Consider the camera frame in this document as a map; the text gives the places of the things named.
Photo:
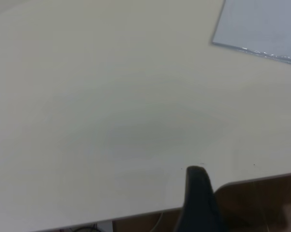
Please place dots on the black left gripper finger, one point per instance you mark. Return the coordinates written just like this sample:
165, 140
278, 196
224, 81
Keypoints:
198, 200

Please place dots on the clear plastic green-zipper bag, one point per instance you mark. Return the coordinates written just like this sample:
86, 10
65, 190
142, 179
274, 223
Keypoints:
261, 26

